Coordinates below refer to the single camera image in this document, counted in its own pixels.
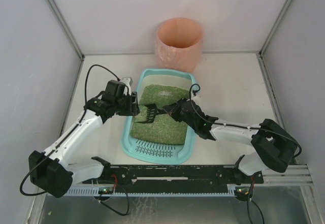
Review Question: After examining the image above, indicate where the pink lined trash bin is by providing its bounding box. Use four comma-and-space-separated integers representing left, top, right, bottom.
155, 18, 204, 73

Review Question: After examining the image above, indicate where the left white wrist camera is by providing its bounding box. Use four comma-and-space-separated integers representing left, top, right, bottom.
120, 77, 133, 95

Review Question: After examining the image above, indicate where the left base power cable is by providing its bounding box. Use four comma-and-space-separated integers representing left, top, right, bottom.
97, 174, 130, 216

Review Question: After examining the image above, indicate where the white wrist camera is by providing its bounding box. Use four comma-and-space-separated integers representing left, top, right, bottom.
191, 93, 201, 105
120, 77, 133, 95

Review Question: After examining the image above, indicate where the base power cable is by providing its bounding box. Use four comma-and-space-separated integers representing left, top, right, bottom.
235, 175, 265, 224
97, 174, 130, 216

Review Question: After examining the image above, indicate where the teal plastic litter box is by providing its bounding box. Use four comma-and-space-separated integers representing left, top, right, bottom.
121, 69, 196, 165

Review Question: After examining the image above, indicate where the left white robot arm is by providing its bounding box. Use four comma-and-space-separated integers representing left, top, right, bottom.
27, 77, 140, 198

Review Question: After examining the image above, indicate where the black litter scoop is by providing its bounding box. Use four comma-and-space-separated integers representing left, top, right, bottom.
134, 104, 167, 124

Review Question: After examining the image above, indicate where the white slotted cable duct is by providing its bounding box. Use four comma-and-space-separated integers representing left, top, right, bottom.
64, 186, 248, 197

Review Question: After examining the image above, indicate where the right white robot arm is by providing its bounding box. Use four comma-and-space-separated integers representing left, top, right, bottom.
162, 98, 302, 185

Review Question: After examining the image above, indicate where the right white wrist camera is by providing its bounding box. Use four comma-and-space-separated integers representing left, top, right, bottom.
191, 93, 201, 105

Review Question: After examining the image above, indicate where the right base power cable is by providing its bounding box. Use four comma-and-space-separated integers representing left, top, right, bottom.
235, 175, 265, 224

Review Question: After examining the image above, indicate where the green cat litter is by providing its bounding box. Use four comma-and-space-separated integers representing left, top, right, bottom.
130, 84, 188, 145

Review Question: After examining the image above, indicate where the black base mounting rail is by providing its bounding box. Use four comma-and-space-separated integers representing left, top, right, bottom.
83, 165, 264, 193

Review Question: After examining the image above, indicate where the left black camera cable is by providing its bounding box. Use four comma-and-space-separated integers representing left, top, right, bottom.
19, 65, 121, 196

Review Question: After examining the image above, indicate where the black camera cable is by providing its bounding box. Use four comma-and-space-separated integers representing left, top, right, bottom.
189, 83, 302, 163
19, 65, 121, 196

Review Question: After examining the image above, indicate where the right black camera cable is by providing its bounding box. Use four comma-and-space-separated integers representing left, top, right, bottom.
189, 83, 302, 163

